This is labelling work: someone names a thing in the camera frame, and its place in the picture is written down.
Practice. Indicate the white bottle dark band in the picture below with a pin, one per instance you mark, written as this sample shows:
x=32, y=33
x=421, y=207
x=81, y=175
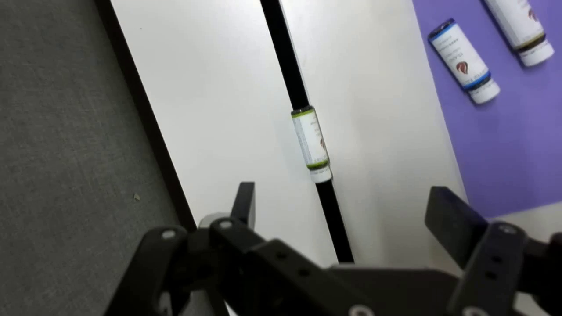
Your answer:
x=520, y=28

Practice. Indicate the grey partition panel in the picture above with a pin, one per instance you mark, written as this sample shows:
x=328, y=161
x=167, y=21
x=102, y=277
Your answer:
x=58, y=146

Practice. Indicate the black strip on table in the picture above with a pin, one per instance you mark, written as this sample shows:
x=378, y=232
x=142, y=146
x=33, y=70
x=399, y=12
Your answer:
x=286, y=58

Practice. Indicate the white bottle blue bands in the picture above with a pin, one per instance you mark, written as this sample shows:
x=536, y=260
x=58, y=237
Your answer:
x=462, y=58

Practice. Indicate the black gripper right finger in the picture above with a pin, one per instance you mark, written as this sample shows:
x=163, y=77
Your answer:
x=502, y=269

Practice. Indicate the purple mat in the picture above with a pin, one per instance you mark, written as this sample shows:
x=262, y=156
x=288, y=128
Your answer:
x=515, y=146

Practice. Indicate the white bottle green bands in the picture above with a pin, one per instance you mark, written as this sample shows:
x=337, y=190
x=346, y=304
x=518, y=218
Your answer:
x=309, y=140

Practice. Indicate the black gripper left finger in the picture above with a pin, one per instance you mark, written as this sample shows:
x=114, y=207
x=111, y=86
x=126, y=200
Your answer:
x=234, y=274

